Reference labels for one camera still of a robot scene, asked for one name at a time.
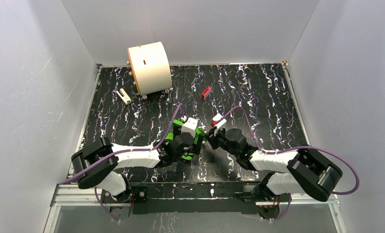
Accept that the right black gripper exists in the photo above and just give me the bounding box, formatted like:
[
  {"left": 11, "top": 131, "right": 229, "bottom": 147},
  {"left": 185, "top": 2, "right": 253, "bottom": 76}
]
[{"left": 203, "top": 126, "right": 239, "bottom": 158}]

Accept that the green paper box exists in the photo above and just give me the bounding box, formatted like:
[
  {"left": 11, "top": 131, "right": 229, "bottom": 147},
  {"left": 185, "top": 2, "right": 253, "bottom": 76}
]
[{"left": 160, "top": 116, "right": 205, "bottom": 162}]

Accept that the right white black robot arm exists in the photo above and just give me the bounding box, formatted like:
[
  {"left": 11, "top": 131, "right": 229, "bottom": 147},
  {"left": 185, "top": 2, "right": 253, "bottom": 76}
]
[{"left": 206, "top": 128, "right": 343, "bottom": 202}]

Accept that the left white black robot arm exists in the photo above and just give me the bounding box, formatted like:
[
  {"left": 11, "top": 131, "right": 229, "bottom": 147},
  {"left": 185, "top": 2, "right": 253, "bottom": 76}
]
[{"left": 61, "top": 124, "right": 205, "bottom": 202}]

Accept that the small red block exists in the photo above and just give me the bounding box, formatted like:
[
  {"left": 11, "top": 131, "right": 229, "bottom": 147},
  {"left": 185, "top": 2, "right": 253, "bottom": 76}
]
[{"left": 201, "top": 86, "right": 212, "bottom": 100}]

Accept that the small white black block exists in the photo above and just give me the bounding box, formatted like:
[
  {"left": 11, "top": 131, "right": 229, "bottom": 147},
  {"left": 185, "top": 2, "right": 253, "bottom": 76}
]
[{"left": 117, "top": 88, "right": 132, "bottom": 104}]

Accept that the white cylindrical drum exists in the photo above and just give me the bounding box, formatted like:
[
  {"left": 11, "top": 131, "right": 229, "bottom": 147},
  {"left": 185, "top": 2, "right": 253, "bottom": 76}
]
[{"left": 127, "top": 42, "right": 172, "bottom": 98}]

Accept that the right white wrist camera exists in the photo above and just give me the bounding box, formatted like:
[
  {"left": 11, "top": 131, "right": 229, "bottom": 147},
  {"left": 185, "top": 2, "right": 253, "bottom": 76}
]
[{"left": 211, "top": 114, "right": 227, "bottom": 136}]

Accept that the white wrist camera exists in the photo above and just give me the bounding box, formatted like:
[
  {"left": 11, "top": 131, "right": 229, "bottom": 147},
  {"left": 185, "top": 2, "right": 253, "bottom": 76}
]
[
  {"left": 211, "top": 114, "right": 227, "bottom": 136},
  {"left": 181, "top": 116, "right": 198, "bottom": 138}
]

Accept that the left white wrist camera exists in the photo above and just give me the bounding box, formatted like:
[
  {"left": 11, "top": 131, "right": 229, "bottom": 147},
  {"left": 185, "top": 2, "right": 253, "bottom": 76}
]
[{"left": 181, "top": 116, "right": 198, "bottom": 138}]

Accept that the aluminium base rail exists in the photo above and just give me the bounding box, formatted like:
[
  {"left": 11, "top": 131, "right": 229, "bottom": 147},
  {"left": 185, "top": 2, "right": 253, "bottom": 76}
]
[{"left": 44, "top": 182, "right": 347, "bottom": 233}]

